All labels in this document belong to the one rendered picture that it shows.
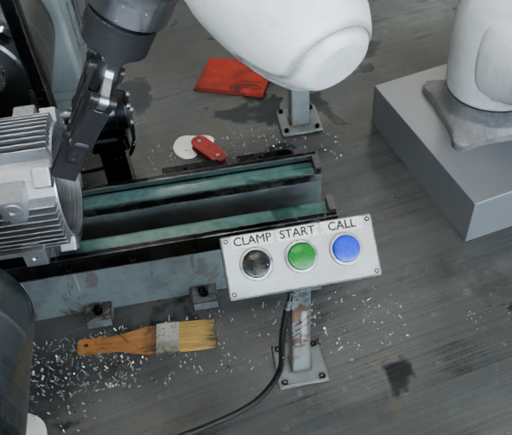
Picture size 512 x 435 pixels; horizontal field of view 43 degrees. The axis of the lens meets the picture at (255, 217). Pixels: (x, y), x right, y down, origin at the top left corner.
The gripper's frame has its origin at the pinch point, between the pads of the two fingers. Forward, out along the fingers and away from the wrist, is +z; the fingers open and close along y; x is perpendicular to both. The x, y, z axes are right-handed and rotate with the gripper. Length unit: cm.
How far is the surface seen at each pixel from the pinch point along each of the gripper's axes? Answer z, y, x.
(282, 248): -8.6, 17.4, 21.1
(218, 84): 15, -51, 33
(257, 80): 11, -50, 41
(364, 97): 1, -40, 59
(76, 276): 21.0, 1.2, 6.5
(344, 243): -12.1, 18.4, 26.7
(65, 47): 16, -49, 2
